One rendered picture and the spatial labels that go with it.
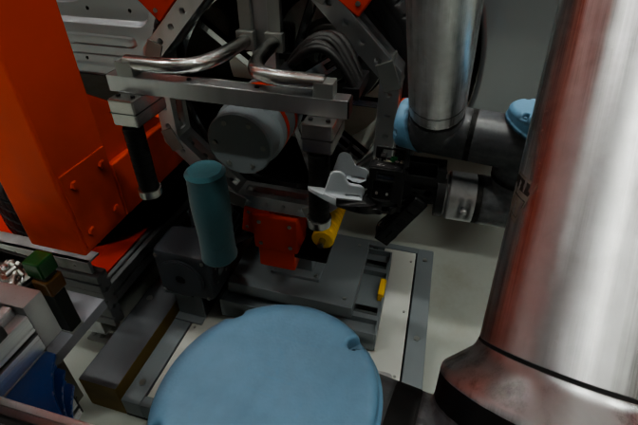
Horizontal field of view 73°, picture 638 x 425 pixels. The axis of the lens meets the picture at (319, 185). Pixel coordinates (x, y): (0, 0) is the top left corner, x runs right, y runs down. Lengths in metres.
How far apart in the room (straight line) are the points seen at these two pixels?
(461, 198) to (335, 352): 0.46
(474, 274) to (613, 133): 1.60
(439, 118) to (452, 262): 1.31
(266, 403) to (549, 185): 0.17
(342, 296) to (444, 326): 0.43
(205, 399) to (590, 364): 0.17
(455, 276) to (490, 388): 1.57
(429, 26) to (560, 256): 0.29
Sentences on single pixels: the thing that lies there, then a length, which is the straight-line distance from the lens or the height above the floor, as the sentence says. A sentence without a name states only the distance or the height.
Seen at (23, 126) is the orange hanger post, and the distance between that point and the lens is 1.01.
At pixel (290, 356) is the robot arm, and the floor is 1.05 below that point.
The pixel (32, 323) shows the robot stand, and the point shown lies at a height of 0.74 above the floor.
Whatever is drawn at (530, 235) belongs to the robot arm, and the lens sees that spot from 0.23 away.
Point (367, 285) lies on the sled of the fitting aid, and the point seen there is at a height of 0.15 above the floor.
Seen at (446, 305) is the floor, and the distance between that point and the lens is 1.68.
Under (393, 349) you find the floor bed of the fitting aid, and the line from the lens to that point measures 1.43.
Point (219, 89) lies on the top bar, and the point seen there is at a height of 0.98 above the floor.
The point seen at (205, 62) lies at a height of 1.00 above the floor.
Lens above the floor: 1.24
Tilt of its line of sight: 35 degrees down
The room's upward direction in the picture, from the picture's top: straight up
